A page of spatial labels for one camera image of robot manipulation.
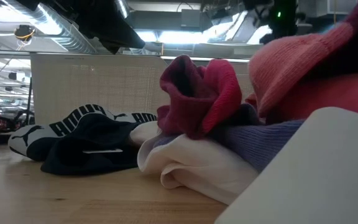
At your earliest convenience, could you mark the maroon and pink garment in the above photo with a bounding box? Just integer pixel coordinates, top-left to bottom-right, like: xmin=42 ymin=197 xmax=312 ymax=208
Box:
xmin=156 ymin=55 xmax=242 ymax=140

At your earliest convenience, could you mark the black ceiling cable reel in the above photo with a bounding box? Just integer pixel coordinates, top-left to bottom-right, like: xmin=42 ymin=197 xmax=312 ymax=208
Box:
xmin=13 ymin=24 xmax=36 ymax=43

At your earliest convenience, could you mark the cream white cloth garment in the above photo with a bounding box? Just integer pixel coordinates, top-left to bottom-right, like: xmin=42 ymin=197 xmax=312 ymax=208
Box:
xmin=129 ymin=120 xmax=260 ymax=206

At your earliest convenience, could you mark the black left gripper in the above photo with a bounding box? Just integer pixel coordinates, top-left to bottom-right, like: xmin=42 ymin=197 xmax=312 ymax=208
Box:
xmin=17 ymin=0 xmax=145 ymax=55

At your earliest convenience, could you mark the salmon pink knit sock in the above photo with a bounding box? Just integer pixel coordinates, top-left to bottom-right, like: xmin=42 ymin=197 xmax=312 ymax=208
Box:
xmin=247 ymin=21 xmax=358 ymax=118

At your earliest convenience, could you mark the grey rectangular duct box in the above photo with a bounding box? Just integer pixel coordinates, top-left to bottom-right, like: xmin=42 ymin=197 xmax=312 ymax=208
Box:
xmin=180 ymin=8 xmax=214 ymax=32

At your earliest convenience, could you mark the bright ceiling light panel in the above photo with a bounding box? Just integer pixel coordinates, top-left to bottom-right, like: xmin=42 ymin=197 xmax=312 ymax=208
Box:
xmin=134 ymin=29 xmax=239 ymax=44

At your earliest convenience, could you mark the purple ribbed sock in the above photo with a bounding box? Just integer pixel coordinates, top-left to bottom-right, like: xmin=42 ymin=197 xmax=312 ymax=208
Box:
xmin=152 ymin=102 xmax=306 ymax=174

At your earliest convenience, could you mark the large white paper hang tag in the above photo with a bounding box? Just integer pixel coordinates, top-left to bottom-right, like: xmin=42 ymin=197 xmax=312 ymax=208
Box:
xmin=214 ymin=106 xmax=358 ymax=224

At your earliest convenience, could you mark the navy Puma underwear white waistband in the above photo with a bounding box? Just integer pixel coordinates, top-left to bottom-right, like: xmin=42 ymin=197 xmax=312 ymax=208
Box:
xmin=7 ymin=103 xmax=158 ymax=176

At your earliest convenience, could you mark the silver round air duct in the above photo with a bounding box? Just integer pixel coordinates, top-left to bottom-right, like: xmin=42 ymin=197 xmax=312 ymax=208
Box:
xmin=1 ymin=0 xmax=98 ymax=54
xmin=114 ymin=0 xmax=131 ymax=19

